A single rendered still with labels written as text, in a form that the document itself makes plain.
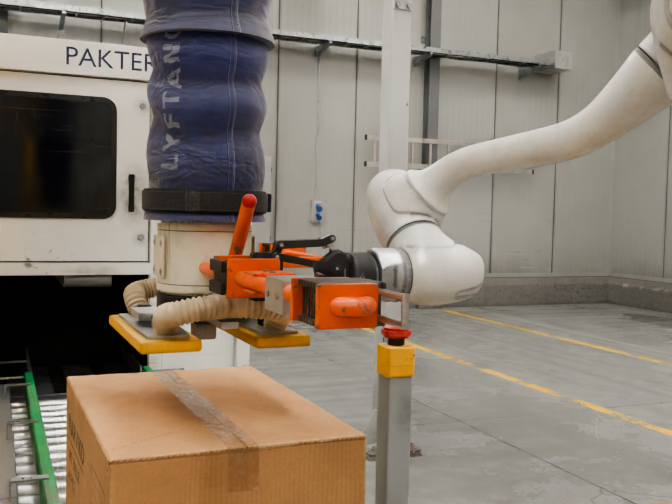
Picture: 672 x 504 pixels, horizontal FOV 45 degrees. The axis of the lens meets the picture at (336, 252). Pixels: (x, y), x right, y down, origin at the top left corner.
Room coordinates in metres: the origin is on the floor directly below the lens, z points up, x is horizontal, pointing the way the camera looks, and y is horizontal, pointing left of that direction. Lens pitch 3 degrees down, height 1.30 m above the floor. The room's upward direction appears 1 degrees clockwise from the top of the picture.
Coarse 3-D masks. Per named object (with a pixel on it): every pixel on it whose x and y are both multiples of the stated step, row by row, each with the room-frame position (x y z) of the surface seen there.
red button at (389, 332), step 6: (384, 330) 1.83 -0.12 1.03; (390, 330) 1.82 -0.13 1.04; (396, 330) 1.82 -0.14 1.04; (402, 330) 1.82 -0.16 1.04; (408, 330) 1.84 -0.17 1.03; (384, 336) 1.84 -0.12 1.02; (390, 336) 1.82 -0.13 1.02; (396, 336) 1.81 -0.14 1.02; (402, 336) 1.81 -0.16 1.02; (408, 336) 1.84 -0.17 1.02; (390, 342) 1.83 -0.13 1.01; (396, 342) 1.83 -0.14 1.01; (402, 342) 1.83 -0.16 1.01
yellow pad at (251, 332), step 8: (240, 320) 1.49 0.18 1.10; (248, 320) 1.50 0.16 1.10; (256, 320) 1.50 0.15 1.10; (240, 328) 1.43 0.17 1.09; (248, 328) 1.42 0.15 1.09; (256, 328) 1.40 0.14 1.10; (264, 328) 1.40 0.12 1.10; (288, 328) 1.41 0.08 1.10; (240, 336) 1.41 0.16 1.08; (248, 336) 1.37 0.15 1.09; (256, 336) 1.34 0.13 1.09; (264, 336) 1.34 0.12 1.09; (272, 336) 1.35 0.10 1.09; (280, 336) 1.35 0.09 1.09; (288, 336) 1.36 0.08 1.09; (296, 336) 1.36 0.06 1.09; (304, 336) 1.37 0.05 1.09; (256, 344) 1.33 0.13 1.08; (264, 344) 1.34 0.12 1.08; (272, 344) 1.34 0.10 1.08; (280, 344) 1.35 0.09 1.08; (288, 344) 1.35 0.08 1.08; (296, 344) 1.36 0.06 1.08; (304, 344) 1.37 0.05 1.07
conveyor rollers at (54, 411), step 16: (48, 400) 3.08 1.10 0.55; (64, 400) 3.10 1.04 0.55; (16, 416) 2.86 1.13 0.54; (48, 416) 2.84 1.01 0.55; (64, 416) 2.85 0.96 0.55; (16, 432) 2.63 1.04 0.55; (48, 432) 2.65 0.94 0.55; (64, 432) 2.67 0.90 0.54; (16, 448) 2.45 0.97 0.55; (32, 448) 2.46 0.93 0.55; (64, 448) 2.49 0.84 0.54; (16, 464) 2.35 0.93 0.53; (32, 464) 2.30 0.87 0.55; (64, 464) 2.33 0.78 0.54; (64, 480) 2.17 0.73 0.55; (32, 496) 2.05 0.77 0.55; (64, 496) 2.07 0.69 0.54
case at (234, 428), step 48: (96, 384) 1.58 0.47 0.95; (144, 384) 1.59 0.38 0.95; (192, 384) 1.60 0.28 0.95; (240, 384) 1.61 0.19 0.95; (96, 432) 1.24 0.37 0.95; (144, 432) 1.25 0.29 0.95; (192, 432) 1.25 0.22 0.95; (240, 432) 1.26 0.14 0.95; (288, 432) 1.27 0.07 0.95; (336, 432) 1.27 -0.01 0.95; (96, 480) 1.22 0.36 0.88; (144, 480) 1.12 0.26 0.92; (192, 480) 1.15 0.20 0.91; (240, 480) 1.18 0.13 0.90; (288, 480) 1.21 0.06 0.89; (336, 480) 1.24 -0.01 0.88
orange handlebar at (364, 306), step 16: (304, 256) 1.69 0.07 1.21; (320, 256) 1.62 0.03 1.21; (208, 272) 1.33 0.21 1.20; (240, 272) 1.18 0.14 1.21; (256, 272) 1.13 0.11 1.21; (272, 272) 1.12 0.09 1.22; (288, 272) 1.14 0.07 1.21; (256, 288) 1.10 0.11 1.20; (288, 288) 0.99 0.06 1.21; (336, 304) 0.87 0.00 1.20; (352, 304) 0.86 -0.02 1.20; (368, 304) 0.87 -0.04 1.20
